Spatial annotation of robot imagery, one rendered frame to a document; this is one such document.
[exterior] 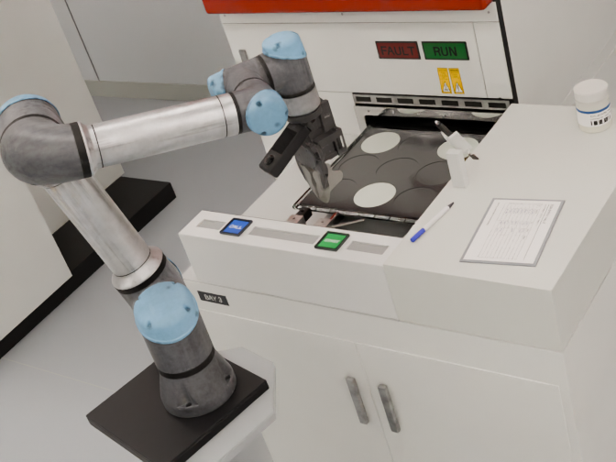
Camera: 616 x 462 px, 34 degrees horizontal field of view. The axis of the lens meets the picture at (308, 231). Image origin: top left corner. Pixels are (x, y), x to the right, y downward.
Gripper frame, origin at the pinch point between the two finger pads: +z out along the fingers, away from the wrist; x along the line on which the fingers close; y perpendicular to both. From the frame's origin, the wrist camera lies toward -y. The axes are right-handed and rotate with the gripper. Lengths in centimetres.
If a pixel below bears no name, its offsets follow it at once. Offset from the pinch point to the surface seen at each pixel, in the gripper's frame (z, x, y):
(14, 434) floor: 105, 139, -65
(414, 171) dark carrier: 16.0, 11.9, 32.1
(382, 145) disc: 15.9, 28.8, 36.5
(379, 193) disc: 15.8, 12.2, 21.4
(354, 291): 18.0, -8.4, -3.9
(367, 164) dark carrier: 15.9, 25.4, 28.5
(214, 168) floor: 106, 228, 74
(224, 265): 17.0, 24.4, -15.8
